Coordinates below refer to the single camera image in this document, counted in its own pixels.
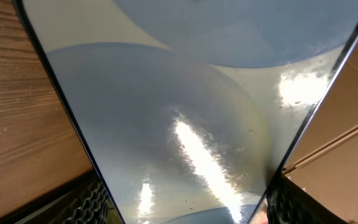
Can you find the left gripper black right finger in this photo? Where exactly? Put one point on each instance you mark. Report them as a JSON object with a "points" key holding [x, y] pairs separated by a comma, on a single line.
{"points": [[287, 203]]}

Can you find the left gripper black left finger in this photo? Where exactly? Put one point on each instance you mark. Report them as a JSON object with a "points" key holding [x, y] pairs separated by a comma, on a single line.
{"points": [[82, 200]]}

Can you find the Samsung Galaxy smartphone blue screen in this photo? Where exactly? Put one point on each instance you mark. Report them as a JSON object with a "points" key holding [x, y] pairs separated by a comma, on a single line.
{"points": [[188, 108]]}

